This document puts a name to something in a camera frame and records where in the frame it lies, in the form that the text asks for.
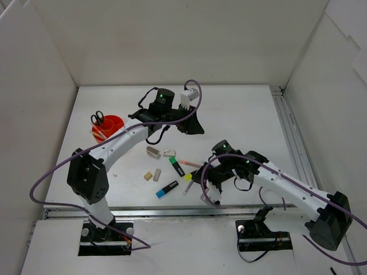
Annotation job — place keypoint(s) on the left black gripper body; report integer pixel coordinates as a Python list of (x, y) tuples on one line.
[(187, 122)]

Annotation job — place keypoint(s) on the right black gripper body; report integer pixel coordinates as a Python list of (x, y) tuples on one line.
[(209, 175)]

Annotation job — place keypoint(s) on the black handled scissors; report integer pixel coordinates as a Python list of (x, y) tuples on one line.
[(98, 118)]

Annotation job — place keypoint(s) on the red slim highlighter pen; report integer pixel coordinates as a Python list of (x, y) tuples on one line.
[(103, 139)]

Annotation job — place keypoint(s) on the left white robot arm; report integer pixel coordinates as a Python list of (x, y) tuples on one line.
[(87, 175)]

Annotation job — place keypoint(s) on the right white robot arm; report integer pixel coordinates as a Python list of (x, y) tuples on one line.
[(324, 217)]

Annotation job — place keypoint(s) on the yellow capped black marker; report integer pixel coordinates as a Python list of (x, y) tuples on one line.
[(189, 176)]

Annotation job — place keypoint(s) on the orange slim highlighter pen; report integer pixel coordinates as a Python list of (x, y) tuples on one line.
[(191, 164)]

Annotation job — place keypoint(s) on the white eraser in sleeve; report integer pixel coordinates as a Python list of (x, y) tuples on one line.
[(169, 153)]

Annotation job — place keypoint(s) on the green capped black marker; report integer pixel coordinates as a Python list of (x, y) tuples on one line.
[(176, 166)]

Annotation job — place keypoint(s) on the long beige eraser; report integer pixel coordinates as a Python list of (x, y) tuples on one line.
[(156, 175)]

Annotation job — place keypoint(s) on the blue capped black marker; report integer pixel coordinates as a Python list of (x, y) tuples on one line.
[(165, 190)]

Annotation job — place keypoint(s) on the small tan eraser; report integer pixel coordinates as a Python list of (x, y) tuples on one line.
[(148, 176)]

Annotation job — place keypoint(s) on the orange round pen holder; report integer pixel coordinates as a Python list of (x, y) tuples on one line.
[(110, 126)]

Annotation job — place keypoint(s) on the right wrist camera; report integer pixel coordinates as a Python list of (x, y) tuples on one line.
[(213, 195)]

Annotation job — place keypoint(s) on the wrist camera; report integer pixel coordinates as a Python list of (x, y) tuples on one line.
[(187, 96), (213, 195)]

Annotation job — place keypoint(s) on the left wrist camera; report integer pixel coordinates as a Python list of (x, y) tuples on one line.
[(187, 96)]

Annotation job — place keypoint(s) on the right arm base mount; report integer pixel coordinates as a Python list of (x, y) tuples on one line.
[(254, 236)]

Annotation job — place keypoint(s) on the aluminium side rail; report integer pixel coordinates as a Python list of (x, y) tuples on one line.
[(293, 139)]

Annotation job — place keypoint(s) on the aluminium front rail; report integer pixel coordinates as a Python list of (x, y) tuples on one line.
[(130, 213)]

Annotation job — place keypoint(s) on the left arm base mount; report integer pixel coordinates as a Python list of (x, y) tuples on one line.
[(96, 242)]

